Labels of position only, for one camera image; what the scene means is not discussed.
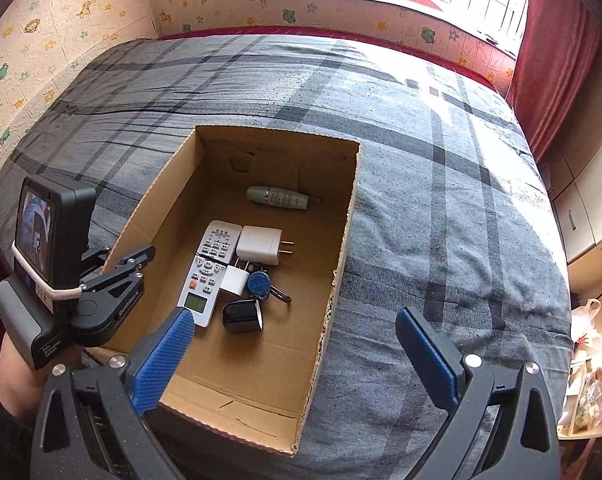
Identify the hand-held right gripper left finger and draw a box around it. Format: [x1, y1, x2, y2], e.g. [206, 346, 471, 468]
[30, 306, 197, 480]

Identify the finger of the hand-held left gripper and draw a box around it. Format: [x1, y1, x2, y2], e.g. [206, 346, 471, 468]
[81, 245, 113, 269]
[78, 243, 157, 294]

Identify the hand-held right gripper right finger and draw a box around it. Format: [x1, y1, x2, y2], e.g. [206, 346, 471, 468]
[395, 306, 562, 480]

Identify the white remote control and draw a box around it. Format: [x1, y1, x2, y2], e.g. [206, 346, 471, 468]
[177, 220, 243, 327]

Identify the small white charger plug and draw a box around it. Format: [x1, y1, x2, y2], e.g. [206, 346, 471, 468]
[219, 260, 252, 295]

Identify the brown cardboard box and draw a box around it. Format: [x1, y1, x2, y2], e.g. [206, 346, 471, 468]
[98, 125, 362, 456]

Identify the blue key fob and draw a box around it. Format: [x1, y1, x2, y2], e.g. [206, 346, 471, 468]
[246, 270, 273, 302]

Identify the bunch of keys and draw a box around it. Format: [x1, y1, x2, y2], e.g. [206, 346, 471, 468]
[241, 257, 293, 306]

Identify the large white charger plug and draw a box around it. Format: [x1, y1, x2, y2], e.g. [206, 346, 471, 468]
[236, 225, 294, 266]

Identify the mint green tube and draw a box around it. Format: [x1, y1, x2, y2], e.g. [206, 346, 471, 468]
[246, 185, 312, 209]

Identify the person's left forearm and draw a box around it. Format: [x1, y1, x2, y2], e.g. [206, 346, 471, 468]
[0, 332, 50, 419]

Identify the grey plaid blanket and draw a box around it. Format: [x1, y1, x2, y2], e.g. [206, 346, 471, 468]
[0, 35, 573, 463]

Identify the white plastic bag red print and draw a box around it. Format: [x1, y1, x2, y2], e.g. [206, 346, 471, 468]
[572, 298, 602, 350]

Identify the wooden shelf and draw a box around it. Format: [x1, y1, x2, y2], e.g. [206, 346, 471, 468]
[556, 260, 602, 480]

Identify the white wardrobe cabinet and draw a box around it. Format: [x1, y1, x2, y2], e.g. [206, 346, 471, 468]
[533, 10, 602, 263]

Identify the red bed mattress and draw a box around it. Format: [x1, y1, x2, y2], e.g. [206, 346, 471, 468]
[158, 23, 518, 97]

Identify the red curtain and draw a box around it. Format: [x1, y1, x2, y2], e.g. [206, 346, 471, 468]
[506, 0, 602, 162]

